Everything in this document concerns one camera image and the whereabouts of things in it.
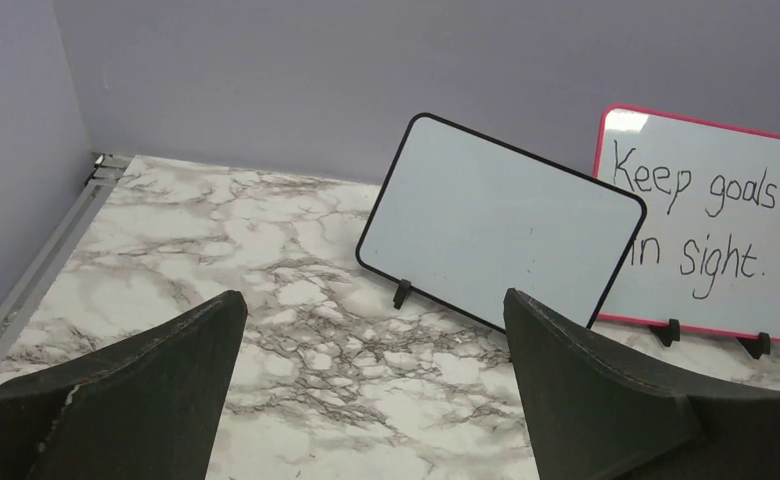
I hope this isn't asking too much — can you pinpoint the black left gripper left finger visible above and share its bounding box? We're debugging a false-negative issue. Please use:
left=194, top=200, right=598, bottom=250
left=0, top=290, right=248, bottom=479

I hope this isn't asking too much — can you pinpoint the large pink-framed whiteboard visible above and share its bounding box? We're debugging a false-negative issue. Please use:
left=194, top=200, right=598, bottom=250
left=593, top=105, right=780, bottom=358

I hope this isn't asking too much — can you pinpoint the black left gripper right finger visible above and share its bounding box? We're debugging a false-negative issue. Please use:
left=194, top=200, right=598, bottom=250
left=503, top=288, right=780, bottom=479

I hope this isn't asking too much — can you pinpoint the aluminium rail left table edge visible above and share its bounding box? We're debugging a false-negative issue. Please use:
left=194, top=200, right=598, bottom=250
left=0, top=153, right=133, bottom=362

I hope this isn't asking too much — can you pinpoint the small black-framed whiteboard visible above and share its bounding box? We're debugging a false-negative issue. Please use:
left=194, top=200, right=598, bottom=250
left=355, top=112, right=647, bottom=330

